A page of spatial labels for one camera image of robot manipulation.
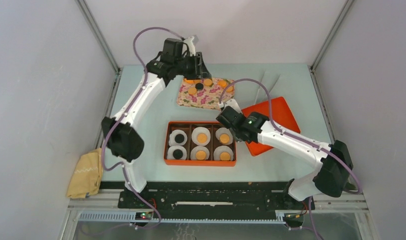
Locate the orange fish cookie right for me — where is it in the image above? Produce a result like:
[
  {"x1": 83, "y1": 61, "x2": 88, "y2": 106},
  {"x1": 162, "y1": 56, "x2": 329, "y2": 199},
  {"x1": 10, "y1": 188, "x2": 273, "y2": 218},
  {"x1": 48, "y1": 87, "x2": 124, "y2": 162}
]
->
[{"x1": 217, "y1": 79, "x2": 228, "y2": 89}]

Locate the white paper cup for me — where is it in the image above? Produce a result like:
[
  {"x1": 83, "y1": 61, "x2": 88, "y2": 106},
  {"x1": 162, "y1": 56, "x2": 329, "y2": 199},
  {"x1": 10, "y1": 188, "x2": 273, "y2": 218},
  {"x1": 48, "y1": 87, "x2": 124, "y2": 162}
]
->
[
  {"x1": 190, "y1": 145, "x2": 210, "y2": 161},
  {"x1": 166, "y1": 145, "x2": 188, "y2": 160},
  {"x1": 213, "y1": 145, "x2": 234, "y2": 161},
  {"x1": 191, "y1": 127, "x2": 211, "y2": 146},
  {"x1": 168, "y1": 129, "x2": 188, "y2": 147},
  {"x1": 215, "y1": 127, "x2": 234, "y2": 145}
]

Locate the round yellow biscuit top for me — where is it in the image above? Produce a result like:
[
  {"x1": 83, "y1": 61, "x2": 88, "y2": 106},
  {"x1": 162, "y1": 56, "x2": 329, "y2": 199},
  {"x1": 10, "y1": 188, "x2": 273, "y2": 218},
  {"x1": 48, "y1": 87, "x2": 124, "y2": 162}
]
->
[{"x1": 203, "y1": 78, "x2": 213, "y2": 87}]

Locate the aluminium frame post left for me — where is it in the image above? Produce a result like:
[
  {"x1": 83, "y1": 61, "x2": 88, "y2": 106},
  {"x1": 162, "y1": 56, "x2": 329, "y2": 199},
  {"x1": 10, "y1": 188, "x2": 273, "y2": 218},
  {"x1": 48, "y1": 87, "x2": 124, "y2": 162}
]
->
[{"x1": 75, "y1": 0, "x2": 121, "y2": 74}]

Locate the black sandwich cookie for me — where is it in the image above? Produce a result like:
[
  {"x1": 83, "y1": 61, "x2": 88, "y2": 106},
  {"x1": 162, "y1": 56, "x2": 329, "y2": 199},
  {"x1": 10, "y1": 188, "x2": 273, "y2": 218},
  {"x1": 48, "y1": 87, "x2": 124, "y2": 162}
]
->
[
  {"x1": 174, "y1": 134, "x2": 185, "y2": 145},
  {"x1": 195, "y1": 82, "x2": 204, "y2": 91},
  {"x1": 172, "y1": 149, "x2": 184, "y2": 160}
]

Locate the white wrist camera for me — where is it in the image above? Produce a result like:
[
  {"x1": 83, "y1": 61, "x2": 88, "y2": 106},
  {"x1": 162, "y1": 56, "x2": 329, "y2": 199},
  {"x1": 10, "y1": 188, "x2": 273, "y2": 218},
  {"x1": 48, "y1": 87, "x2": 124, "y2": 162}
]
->
[
  {"x1": 182, "y1": 35, "x2": 199, "y2": 56},
  {"x1": 218, "y1": 98, "x2": 242, "y2": 113}
]

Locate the aluminium frame post right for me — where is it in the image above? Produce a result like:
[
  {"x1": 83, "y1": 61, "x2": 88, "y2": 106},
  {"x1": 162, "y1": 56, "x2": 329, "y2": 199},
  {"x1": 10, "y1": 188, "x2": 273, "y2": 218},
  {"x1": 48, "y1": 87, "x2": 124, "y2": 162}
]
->
[{"x1": 310, "y1": 0, "x2": 356, "y2": 72}]

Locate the aluminium frame post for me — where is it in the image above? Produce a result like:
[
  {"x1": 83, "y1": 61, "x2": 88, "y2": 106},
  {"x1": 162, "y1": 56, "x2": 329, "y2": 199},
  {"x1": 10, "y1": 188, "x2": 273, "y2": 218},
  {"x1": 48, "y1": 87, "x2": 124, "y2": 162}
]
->
[
  {"x1": 75, "y1": 0, "x2": 121, "y2": 74},
  {"x1": 310, "y1": 0, "x2": 356, "y2": 72}
]

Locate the metal tongs white handle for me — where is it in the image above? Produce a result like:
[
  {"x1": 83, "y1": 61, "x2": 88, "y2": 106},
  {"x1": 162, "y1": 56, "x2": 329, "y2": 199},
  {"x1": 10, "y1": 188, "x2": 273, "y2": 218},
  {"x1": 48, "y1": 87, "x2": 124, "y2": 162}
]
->
[{"x1": 254, "y1": 70, "x2": 281, "y2": 105}]

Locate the orange box lid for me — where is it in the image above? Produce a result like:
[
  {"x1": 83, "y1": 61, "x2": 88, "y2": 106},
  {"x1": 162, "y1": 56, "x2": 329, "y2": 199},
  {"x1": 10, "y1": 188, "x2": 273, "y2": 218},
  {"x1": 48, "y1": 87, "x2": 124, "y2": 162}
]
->
[{"x1": 241, "y1": 96, "x2": 301, "y2": 157}]

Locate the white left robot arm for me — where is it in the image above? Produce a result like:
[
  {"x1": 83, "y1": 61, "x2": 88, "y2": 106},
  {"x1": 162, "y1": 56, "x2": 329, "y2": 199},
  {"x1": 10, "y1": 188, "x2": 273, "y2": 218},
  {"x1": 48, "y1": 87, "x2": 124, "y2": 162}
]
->
[{"x1": 101, "y1": 35, "x2": 211, "y2": 208}]

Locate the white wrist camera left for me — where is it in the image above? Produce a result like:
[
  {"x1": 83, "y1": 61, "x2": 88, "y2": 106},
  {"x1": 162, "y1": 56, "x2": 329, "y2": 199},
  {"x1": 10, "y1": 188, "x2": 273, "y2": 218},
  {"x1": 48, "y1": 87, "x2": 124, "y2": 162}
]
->
[{"x1": 182, "y1": 35, "x2": 199, "y2": 56}]

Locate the orange fish cookie left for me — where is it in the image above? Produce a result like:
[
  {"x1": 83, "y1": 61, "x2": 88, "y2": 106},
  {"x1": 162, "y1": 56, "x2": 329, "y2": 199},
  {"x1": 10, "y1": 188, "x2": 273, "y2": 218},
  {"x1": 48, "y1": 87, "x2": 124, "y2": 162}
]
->
[{"x1": 183, "y1": 78, "x2": 195, "y2": 85}]

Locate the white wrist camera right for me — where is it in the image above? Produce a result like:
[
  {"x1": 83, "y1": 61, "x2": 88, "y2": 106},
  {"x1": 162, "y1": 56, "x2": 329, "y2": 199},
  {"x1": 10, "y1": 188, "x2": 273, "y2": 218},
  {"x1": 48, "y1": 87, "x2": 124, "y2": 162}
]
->
[{"x1": 218, "y1": 98, "x2": 242, "y2": 113}]

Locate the round yellow biscuit bottom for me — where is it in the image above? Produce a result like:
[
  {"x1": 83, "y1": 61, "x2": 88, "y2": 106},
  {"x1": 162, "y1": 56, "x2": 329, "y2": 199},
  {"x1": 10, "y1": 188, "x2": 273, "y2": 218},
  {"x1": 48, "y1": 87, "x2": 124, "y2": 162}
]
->
[{"x1": 219, "y1": 151, "x2": 232, "y2": 161}]

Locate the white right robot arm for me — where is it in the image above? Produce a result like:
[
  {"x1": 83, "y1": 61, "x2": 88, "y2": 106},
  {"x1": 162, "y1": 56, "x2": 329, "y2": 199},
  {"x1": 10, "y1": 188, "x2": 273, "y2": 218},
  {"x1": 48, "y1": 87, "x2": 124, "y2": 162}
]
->
[{"x1": 216, "y1": 106, "x2": 353, "y2": 209}]

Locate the floral serving tray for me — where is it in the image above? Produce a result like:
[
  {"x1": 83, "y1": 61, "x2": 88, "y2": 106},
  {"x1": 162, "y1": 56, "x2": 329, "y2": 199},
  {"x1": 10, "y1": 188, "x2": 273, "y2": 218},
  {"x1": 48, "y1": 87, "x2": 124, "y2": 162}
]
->
[{"x1": 176, "y1": 77, "x2": 235, "y2": 110}]

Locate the orange fish cookie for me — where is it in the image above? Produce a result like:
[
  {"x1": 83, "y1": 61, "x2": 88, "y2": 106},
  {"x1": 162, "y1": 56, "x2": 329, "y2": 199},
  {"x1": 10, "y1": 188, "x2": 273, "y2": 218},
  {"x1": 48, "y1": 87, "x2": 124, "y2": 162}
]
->
[
  {"x1": 217, "y1": 79, "x2": 228, "y2": 89},
  {"x1": 183, "y1": 78, "x2": 195, "y2": 85}
]

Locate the black sandwich cookie on tray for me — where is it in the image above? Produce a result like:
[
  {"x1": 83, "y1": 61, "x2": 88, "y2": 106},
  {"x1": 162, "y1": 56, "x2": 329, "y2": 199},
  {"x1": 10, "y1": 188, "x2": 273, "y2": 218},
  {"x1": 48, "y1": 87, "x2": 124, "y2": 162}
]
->
[{"x1": 195, "y1": 82, "x2": 204, "y2": 91}]

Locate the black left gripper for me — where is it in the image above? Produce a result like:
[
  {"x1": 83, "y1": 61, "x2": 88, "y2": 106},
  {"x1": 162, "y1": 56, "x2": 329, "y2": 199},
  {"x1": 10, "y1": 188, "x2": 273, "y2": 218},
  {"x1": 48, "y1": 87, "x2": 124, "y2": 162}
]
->
[{"x1": 174, "y1": 52, "x2": 212, "y2": 81}]

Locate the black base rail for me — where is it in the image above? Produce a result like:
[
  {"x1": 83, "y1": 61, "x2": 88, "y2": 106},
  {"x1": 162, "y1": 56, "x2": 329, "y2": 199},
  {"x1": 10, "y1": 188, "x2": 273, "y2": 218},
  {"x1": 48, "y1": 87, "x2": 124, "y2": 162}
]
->
[{"x1": 116, "y1": 180, "x2": 370, "y2": 226}]

